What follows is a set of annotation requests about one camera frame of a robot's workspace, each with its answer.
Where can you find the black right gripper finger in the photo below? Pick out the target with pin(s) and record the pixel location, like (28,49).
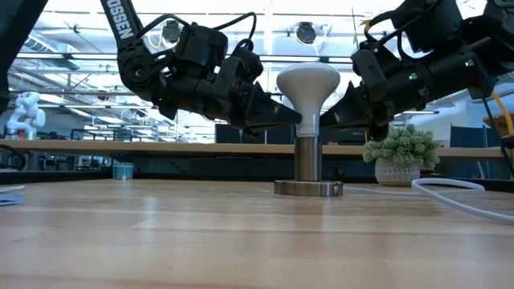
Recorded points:
(347,110)

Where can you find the white lightbulb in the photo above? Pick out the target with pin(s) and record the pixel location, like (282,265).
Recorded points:
(308,86)

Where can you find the brushed metal lamp base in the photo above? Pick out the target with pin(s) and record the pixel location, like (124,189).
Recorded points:
(308,160)

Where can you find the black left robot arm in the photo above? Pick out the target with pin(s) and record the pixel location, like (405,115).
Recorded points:
(136,60)

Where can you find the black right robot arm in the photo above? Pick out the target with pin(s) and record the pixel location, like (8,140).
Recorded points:
(454,56)

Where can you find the black cabinet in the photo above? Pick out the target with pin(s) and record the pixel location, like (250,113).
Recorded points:
(359,134)

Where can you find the black partition panels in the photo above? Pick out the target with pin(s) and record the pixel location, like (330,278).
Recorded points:
(229,134)

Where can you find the green potted plant white pot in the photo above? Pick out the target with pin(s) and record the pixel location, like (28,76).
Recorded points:
(401,154)

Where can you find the long wooden bench top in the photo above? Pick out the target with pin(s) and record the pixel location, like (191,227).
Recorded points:
(160,148)

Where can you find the black ceiling spotlight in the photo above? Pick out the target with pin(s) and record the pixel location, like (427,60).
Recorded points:
(305,33)
(172,31)

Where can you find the blue partition panel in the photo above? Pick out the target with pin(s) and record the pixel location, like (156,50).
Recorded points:
(467,136)

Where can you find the cardboard box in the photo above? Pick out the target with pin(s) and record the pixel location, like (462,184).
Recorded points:
(498,124)

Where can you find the white robot figure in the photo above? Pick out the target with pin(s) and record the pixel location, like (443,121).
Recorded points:
(26,116)

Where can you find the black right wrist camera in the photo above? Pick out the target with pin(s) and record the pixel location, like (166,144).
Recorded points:
(365,70)

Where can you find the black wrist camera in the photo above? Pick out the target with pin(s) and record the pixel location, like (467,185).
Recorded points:
(365,70)
(249,64)

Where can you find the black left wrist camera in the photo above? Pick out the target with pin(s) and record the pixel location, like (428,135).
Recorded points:
(249,64)

